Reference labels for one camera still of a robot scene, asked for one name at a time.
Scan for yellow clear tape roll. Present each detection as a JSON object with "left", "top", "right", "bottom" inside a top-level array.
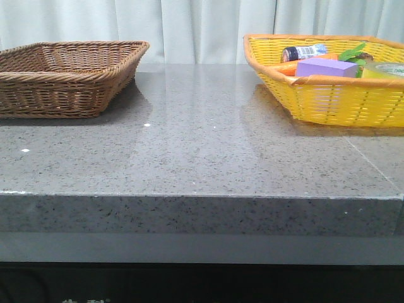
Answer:
[{"left": 362, "top": 62, "right": 403, "bottom": 79}]

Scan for orange toy carrot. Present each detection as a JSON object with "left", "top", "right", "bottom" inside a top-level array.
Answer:
[{"left": 270, "top": 53, "right": 338, "bottom": 76}]

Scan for white curtain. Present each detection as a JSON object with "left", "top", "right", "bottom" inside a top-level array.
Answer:
[{"left": 1, "top": 1, "right": 403, "bottom": 64}]

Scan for small dark-capped bottle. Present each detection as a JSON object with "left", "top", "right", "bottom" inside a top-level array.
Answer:
[{"left": 281, "top": 44, "right": 328, "bottom": 62}]

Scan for purple foam block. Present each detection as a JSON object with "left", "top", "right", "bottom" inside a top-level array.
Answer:
[{"left": 295, "top": 58, "right": 359, "bottom": 78}]

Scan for yellow woven basket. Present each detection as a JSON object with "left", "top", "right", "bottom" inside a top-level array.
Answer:
[{"left": 244, "top": 34, "right": 403, "bottom": 128}]

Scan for brown wicker basket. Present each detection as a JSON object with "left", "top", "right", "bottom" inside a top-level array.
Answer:
[{"left": 1, "top": 40, "right": 150, "bottom": 119}]

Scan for green toy leaves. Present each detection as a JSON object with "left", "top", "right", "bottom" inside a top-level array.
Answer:
[{"left": 338, "top": 42, "right": 366, "bottom": 62}]

